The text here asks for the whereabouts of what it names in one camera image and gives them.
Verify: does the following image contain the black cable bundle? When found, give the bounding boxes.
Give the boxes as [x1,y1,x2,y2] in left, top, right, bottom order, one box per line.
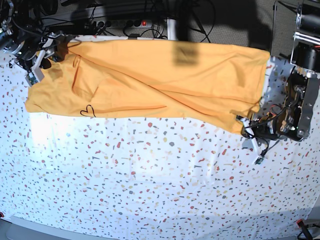
[139,0,251,46]

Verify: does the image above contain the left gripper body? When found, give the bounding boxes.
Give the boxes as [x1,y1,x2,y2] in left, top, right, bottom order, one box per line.
[241,113,288,141]

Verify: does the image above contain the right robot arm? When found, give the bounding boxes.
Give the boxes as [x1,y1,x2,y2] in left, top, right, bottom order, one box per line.
[0,0,67,86]

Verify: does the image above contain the red clamp handle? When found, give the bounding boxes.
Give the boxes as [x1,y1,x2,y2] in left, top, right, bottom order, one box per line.
[296,219,313,240]

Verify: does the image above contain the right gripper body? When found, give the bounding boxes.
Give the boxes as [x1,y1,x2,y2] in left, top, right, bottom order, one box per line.
[14,31,67,65]

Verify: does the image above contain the aluminium profile post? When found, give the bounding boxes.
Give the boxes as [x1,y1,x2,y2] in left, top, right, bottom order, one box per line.
[166,18,177,41]

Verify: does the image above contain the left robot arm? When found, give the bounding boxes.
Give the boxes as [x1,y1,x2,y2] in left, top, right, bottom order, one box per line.
[0,0,320,148]

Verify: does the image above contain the black power strip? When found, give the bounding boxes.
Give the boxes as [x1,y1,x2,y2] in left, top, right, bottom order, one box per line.
[87,19,153,29]

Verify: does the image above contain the black table clamp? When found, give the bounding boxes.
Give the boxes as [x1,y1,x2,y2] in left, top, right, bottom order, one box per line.
[128,33,140,40]

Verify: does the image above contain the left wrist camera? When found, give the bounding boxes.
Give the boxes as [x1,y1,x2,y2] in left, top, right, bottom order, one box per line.
[253,156,265,165]

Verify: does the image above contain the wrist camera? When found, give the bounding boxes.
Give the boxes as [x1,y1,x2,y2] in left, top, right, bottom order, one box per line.
[25,72,39,88]
[253,156,265,165]

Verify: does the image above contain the yellow T-shirt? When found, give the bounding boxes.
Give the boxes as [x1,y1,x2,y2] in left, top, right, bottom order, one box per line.
[25,39,270,134]

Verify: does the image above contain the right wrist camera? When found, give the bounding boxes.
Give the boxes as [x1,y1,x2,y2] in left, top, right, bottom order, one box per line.
[25,72,39,88]

